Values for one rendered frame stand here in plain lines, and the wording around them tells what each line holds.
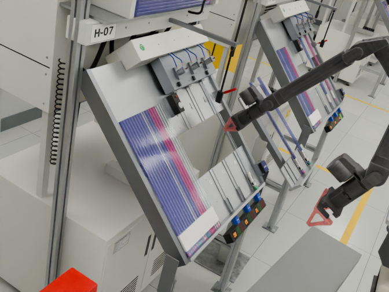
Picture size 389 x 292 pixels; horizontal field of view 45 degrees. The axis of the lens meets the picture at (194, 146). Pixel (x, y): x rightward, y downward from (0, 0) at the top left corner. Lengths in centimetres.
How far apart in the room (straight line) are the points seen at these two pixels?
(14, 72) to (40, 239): 68
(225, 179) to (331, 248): 56
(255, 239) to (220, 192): 118
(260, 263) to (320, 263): 87
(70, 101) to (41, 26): 26
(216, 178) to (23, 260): 92
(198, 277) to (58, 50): 149
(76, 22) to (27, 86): 38
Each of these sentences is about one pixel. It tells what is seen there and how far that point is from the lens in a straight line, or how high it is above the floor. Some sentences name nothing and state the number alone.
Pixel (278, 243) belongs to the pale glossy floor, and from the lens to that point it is 304.
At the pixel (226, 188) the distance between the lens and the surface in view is 190.
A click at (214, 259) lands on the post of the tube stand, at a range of 274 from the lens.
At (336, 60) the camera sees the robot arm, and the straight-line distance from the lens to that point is 177.
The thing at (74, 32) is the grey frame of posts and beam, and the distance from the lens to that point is 149.
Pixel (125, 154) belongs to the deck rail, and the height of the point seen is 100.
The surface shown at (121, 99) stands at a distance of 161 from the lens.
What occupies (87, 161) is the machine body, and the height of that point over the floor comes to 62.
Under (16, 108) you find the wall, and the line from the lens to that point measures 362.
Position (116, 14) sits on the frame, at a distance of 157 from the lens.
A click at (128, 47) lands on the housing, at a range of 166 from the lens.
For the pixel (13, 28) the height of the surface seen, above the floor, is 124.
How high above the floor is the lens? 180
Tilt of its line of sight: 28 degrees down
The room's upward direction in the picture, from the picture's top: 14 degrees clockwise
